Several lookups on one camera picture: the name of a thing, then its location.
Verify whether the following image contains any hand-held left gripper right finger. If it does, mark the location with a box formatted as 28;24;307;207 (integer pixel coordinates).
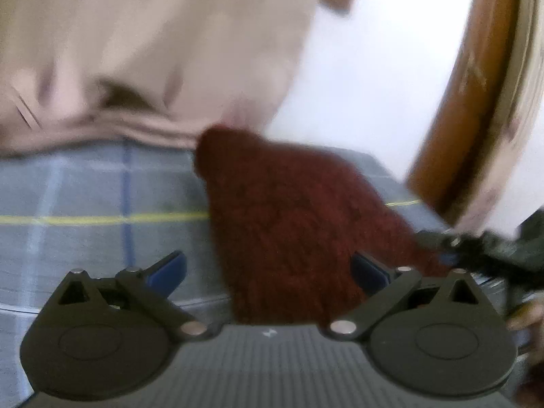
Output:
329;251;486;341

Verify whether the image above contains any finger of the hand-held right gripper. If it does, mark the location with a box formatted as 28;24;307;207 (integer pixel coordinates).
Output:
415;226;485;265

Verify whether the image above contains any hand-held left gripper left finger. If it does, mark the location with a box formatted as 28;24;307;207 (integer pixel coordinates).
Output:
57;251;210;337

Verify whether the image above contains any dark red fuzzy garment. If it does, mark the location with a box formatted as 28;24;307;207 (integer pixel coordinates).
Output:
192;125;452;326

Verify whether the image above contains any person's right hand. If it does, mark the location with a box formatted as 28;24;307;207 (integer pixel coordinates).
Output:
507;300;544;332

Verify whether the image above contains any grey plaid bed sheet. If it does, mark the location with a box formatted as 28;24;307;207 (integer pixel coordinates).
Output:
0;138;513;350

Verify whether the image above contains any beige blanket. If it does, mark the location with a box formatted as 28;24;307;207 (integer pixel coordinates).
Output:
0;0;329;159

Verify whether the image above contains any brown wooden door frame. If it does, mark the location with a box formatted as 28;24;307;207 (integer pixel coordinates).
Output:
405;0;544;227

